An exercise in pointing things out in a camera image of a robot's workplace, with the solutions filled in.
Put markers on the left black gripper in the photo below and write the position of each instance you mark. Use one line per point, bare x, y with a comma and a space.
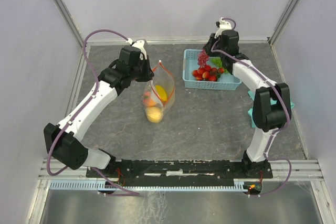
149, 75

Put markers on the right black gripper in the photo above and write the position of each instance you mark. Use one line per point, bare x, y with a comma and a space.
208, 46

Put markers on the purple grape bunch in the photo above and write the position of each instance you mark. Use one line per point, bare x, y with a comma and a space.
202, 58

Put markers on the green grape bunch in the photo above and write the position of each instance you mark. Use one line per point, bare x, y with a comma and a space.
217, 62

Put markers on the clear zip top bag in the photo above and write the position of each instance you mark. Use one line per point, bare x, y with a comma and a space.
164, 78

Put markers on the orange peach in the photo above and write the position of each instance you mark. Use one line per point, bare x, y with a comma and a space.
147, 100

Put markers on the yellow star fruit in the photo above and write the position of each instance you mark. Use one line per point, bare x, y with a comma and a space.
162, 93

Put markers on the yellow pear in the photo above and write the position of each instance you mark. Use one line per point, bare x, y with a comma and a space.
154, 114

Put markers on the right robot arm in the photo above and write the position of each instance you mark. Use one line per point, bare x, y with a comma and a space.
240, 66

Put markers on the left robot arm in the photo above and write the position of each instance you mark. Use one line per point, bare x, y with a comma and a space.
63, 140

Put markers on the light blue plastic basket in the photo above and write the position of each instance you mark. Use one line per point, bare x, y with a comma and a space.
220, 79

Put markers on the teal cloth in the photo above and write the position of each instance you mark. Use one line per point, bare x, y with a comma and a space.
271, 108

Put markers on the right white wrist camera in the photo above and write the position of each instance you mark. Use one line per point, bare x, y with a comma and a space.
223, 24

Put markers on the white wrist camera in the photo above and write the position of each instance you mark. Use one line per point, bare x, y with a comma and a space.
223, 24
140, 44

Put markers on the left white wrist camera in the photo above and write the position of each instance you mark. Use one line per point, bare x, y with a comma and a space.
140, 44

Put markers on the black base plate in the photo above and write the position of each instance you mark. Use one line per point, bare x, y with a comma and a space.
199, 180

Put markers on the light blue cable duct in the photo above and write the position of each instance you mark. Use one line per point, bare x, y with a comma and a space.
102, 185

